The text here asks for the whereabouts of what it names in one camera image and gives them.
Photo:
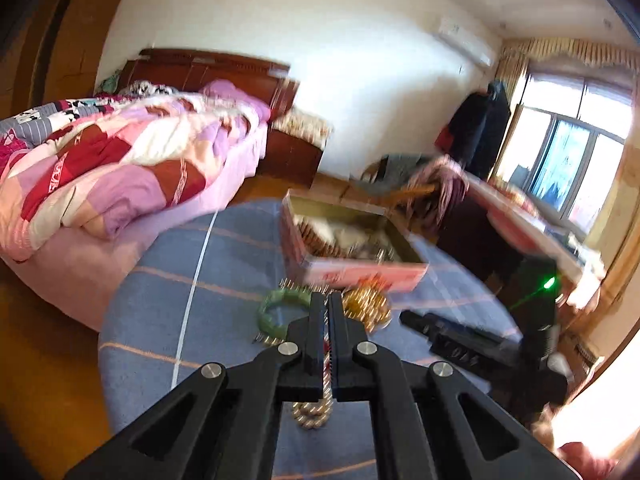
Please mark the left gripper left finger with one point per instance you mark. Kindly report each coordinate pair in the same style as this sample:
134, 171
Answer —
220, 422

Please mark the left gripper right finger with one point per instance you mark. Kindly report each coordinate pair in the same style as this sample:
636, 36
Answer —
430, 422

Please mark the brown wooden bead mala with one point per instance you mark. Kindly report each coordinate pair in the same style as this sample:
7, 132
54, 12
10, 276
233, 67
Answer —
319, 239

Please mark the window bench with cushion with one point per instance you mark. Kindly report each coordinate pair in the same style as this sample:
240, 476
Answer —
581, 266

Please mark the blue plaid tablecloth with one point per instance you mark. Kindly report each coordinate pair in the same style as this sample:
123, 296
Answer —
192, 299

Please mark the green jade bangle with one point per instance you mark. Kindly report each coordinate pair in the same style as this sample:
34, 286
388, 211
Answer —
266, 317

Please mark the pink striped garment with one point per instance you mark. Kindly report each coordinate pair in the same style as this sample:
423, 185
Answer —
450, 187

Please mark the pink metal tin box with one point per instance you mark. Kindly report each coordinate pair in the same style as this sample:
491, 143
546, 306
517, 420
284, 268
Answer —
379, 249

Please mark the bed with pink sheet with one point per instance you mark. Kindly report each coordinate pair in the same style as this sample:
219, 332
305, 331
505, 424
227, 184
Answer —
79, 274

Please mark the grey garment on chair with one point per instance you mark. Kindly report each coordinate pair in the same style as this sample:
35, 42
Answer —
390, 173

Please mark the wicker chair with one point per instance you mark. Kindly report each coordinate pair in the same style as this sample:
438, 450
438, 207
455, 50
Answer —
404, 195

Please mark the hanging black coats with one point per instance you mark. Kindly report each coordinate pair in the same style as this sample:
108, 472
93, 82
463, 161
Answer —
474, 135

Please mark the dark wooden nightstand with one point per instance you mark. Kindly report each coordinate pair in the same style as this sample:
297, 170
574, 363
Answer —
290, 158

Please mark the patchwork pink red quilt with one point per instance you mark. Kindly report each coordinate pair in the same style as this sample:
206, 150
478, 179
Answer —
104, 171

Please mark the floral cloth on nightstand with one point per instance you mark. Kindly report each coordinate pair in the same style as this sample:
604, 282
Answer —
303, 126

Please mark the yellow curtain valance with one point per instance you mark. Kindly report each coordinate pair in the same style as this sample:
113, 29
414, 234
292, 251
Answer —
516, 54

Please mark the purple pillow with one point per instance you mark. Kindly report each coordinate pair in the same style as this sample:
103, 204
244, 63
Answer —
224, 89

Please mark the dark wooden headboard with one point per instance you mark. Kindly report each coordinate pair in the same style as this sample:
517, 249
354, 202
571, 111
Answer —
190, 71

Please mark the white air conditioner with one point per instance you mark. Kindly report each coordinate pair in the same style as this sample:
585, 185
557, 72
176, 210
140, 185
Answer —
476, 49

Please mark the wooden wardrobe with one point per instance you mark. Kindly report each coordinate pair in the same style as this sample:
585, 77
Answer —
51, 50

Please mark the window with frame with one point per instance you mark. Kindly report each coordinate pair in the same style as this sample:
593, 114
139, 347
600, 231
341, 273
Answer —
566, 145

